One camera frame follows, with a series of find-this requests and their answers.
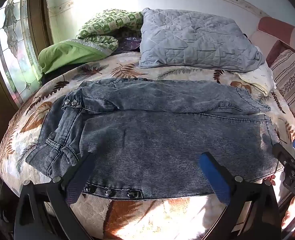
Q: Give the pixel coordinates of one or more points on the plain green pillow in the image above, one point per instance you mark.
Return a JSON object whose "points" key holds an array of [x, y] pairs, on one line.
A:
{"points": [[65, 53]]}

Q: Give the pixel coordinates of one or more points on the person's right hand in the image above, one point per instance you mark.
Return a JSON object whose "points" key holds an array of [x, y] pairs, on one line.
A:
{"points": [[292, 213]]}

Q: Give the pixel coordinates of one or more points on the white cloth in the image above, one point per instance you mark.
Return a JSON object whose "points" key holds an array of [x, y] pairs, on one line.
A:
{"points": [[257, 77]]}

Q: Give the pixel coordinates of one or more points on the leaf-print bedspread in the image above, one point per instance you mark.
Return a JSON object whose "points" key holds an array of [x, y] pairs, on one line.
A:
{"points": [[17, 135]]}

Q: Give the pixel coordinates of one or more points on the grey quilted pillow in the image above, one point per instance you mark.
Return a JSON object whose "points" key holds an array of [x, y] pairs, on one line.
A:
{"points": [[195, 40]]}

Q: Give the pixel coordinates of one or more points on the stained glass window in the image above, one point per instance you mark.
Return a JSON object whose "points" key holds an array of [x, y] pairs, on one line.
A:
{"points": [[10, 42]]}

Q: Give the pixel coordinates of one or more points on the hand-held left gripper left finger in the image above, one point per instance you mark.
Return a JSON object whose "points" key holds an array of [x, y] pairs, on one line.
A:
{"points": [[80, 173]]}

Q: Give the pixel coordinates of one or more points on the grey-blue denim pants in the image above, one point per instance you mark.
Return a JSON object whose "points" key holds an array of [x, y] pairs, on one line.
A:
{"points": [[150, 135]]}

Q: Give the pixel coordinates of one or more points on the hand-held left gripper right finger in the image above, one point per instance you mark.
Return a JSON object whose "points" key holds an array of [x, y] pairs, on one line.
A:
{"points": [[213, 173]]}

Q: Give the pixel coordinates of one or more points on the green patterned blanket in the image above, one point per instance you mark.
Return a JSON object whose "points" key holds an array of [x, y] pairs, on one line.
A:
{"points": [[105, 25]]}

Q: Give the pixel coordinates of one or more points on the purple shiny cloth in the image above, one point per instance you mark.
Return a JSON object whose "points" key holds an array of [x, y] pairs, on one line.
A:
{"points": [[128, 42]]}

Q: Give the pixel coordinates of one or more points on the pink sofa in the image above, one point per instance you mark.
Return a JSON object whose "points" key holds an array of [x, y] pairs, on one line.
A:
{"points": [[275, 25]]}

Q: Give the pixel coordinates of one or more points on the striped sofa cover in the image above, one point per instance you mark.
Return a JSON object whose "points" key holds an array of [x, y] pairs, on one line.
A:
{"points": [[292, 80]]}

